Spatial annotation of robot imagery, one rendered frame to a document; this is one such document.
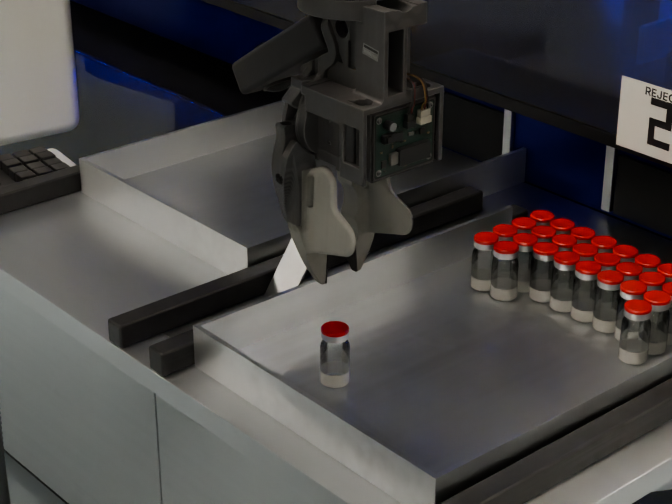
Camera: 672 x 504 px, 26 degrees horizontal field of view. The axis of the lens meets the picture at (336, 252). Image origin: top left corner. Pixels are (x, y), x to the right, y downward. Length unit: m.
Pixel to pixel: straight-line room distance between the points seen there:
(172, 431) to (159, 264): 0.73
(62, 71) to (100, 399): 0.56
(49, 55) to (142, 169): 0.34
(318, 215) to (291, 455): 0.16
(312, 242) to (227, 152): 0.51
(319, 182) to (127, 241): 0.37
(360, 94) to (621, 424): 0.29
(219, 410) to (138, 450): 1.03
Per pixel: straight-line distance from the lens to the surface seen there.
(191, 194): 1.39
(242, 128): 1.50
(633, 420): 1.02
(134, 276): 1.25
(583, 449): 0.99
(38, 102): 1.76
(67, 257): 1.29
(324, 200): 0.97
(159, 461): 2.04
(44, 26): 1.73
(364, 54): 0.92
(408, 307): 1.18
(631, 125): 1.22
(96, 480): 2.23
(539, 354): 1.12
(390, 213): 1.01
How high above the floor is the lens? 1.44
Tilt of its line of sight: 26 degrees down
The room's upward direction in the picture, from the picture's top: straight up
